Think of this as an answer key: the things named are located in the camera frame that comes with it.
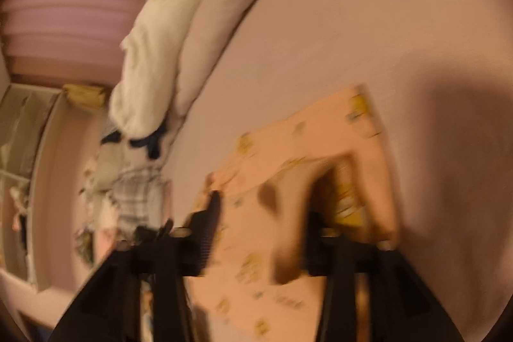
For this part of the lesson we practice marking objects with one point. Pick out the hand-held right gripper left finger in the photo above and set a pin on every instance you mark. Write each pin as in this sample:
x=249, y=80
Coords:
x=211, y=216

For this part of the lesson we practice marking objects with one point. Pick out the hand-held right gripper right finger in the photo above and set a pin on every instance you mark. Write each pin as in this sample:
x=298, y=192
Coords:
x=316, y=246

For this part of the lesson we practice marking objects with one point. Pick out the peach cartoon print garment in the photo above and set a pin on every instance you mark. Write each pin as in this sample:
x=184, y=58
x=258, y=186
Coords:
x=260, y=173

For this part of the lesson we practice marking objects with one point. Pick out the plaid pillow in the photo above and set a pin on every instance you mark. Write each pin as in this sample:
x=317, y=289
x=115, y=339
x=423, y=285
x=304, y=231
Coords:
x=136, y=189

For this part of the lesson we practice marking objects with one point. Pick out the dark navy garment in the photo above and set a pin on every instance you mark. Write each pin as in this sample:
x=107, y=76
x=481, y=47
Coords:
x=154, y=147

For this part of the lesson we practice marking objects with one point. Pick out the white fluffy blanket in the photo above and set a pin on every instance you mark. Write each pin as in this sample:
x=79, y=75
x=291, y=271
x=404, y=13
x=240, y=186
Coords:
x=152, y=57

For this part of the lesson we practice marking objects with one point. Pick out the pinkish grey comforter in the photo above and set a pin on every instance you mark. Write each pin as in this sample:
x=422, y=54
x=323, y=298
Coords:
x=216, y=29

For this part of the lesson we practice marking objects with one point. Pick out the white shelf unit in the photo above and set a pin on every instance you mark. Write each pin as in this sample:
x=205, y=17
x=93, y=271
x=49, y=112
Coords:
x=20, y=117

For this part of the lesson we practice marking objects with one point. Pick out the bed with pink sheet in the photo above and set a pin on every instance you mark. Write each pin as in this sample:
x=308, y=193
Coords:
x=360, y=25

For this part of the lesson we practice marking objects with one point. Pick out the pink curtain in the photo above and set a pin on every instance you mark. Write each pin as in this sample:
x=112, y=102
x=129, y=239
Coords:
x=60, y=25

